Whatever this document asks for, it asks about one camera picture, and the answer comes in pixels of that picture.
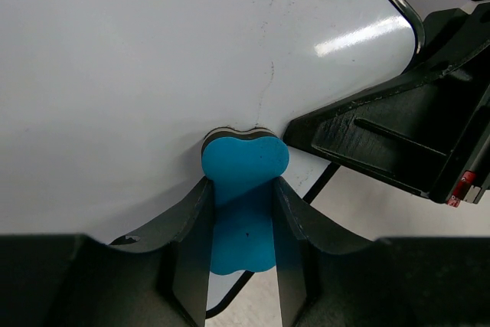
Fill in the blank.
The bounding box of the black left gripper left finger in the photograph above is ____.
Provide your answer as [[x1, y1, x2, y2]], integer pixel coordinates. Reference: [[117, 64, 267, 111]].
[[1, 179, 214, 326]]

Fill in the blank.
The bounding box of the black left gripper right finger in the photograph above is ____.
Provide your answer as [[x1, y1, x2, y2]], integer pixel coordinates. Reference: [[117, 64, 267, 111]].
[[273, 178, 489, 326]]

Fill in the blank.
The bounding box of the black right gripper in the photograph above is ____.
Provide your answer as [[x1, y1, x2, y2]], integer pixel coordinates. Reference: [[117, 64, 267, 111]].
[[283, 0, 489, 204]]

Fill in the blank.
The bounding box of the blue foam whiteboard eraser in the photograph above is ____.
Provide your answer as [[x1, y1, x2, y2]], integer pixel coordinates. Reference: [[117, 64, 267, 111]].
[[201, 127, 289, 276]]

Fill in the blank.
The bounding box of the small black-framed whiteboard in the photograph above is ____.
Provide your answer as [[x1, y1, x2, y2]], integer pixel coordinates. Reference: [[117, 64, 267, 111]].
[[0, 0, 426, 320]]

